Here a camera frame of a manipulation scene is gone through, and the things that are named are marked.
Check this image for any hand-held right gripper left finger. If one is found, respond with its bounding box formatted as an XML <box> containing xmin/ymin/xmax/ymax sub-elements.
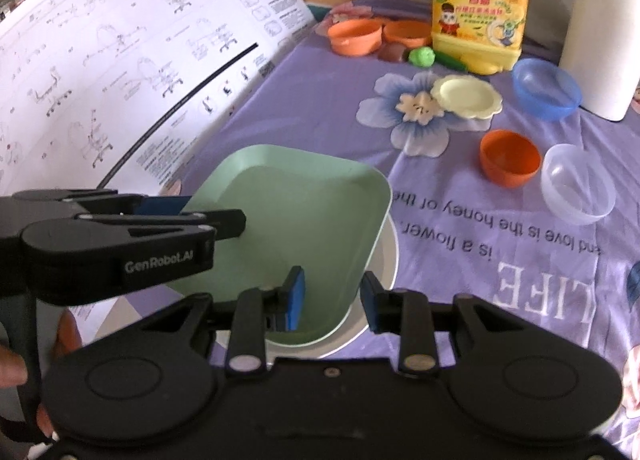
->
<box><xmin>136</xmin><ymin>265</ymin><xmax>307</xmax><ymax>375</ymax></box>

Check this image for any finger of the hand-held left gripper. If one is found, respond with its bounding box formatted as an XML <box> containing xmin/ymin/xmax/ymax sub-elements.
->
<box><xmin>11</xmin><ymin>189</ymin><xmax>192</xmax><ymax>217</ymax></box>
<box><xmin>75</xmin><ymin>208</ymin><xmax>247</xmax><ymax>243</ymax></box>

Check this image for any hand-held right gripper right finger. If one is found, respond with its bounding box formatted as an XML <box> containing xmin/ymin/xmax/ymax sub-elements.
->
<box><xmin>360</xmin><ymin>271</ymin><xmax>542</xmax><ymax>375</ymax></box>

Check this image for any green square plate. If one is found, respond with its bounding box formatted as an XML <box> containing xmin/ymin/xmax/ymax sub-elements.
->
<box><xmin>175</xmin><ymin>143</ymin><xmax>392</xmax><ymax>346</ymax></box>

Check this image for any person's left hand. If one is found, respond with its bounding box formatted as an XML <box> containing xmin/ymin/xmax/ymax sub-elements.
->
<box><xmin>0</xmin><ymin>311</ymin><xmax>84</xmax><ymax>441</ymax></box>

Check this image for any white round plate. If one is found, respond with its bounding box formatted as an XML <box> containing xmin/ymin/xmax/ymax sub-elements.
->
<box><xmin>264</xmin><ymin>213</ymin><xmax>400</xmax><ymax>360</ymax></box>

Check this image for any purple floral tablecloth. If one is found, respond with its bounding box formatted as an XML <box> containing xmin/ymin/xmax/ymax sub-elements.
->
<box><xmin>65</xmin><ymin>0</ymin><xmax>640</xmax><ymax>460</ymax></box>

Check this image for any white instruction sheet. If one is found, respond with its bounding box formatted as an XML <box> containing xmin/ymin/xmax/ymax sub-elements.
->
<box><xmin>0</xmin><ymin>0</ymin><xmax>317</xmax><ymax>337</ymax></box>

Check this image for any small orange bowl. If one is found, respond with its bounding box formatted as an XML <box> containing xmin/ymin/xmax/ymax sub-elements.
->
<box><xmin>479</xmin><ymin>129</ymin><xmax>542</xmax><ymax>190</ymax></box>

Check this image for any pale yellow flower-shaped plate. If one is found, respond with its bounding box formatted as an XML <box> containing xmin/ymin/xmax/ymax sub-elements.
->
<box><xmin>430</xmin><ymin>74</ymin><xmax>503</xmax><ymax>120</ymax></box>

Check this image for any orange wavy-rim bowl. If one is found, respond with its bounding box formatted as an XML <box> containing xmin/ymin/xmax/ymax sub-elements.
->
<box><xmin>382</xmin><ymin>20</ymin><xmax>435</xmax><ymax>50</ymax></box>
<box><xmin>327</xmin><ymin>19</ymin><xmax>385</xmax><ymax>58</ymax></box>

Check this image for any clear plastic bowl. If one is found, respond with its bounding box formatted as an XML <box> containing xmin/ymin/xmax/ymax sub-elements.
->
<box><xmin>540</xmin><ymin>143</ymin><xmax>617</xmax><ymax>226</ymax></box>

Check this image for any brown toy food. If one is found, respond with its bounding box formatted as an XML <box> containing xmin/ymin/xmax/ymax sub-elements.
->
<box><xmin>377</xmin><ymin>43</ymin><xmax>412</xmax><ymax>64</ymax></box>

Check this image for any green toy ball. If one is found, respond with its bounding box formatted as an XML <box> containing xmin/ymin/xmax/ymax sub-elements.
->
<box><xmin>408</xmin><ymin>46</ymin><xmax>437</xmax><ymax>68</ymax></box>

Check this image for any green toy cucumber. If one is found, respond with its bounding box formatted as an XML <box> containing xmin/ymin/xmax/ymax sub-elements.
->
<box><xmin>433</xmin><ymin>51</ymin><xmax>470</xmax><ymax>74</ymax></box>

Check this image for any blue translucent bowl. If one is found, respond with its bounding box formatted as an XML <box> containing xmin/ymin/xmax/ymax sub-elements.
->
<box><xmin>512</xmin><ymin>58</ymin><xmax>584</xmax><ymax>122</ymax></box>

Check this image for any white paper roll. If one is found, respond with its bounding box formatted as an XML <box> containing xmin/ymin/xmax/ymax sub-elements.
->
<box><xmin>558</xmin><ymin>0</ymin><xmax>640</xmax><ymax>122</ymax></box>

